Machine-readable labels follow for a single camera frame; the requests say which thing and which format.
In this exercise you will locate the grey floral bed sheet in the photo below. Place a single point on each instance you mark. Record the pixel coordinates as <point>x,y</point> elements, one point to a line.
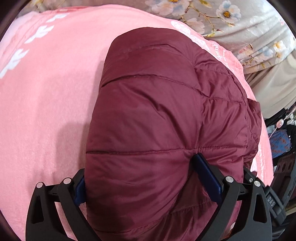
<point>253,31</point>

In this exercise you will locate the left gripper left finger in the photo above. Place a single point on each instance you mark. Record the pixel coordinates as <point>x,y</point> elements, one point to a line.
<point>54,211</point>

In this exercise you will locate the maroon quilted down jacket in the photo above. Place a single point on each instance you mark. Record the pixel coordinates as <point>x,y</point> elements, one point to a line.
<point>162,99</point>

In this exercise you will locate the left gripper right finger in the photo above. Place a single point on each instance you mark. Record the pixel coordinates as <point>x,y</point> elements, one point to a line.
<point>242,211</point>

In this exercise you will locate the pink fleece blanket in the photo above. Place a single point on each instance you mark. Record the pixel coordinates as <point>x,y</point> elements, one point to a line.
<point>51,65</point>

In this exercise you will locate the blue patterned cloth item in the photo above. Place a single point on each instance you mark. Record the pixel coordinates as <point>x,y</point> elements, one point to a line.
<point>280,143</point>

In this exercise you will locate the beige cloth at bedside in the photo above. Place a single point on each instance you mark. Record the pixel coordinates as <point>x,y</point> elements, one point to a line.
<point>274,87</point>

